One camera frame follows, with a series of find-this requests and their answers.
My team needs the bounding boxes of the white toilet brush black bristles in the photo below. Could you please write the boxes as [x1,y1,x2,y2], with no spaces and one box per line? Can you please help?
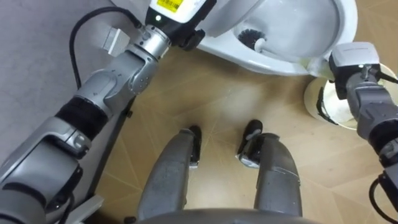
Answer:
[237,29,332,77]

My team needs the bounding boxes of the robot legs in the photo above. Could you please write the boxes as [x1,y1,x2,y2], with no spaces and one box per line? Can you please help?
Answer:
[136,119,304,220]

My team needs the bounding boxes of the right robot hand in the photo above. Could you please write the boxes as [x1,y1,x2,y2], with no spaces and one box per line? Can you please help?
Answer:
[328,41,381,101]

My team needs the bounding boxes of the white round brush holder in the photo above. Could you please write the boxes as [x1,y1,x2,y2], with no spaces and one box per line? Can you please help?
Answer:
[303,63,398,131]

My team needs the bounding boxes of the white toilet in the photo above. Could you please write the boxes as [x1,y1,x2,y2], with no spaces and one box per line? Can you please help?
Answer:
[110,0,359,77]

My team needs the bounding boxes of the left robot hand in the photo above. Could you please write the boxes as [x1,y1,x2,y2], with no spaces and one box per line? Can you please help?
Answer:
[144,0,217,52]

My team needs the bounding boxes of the robot body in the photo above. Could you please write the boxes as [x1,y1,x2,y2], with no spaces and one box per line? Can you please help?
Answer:
[139,207,324,224]

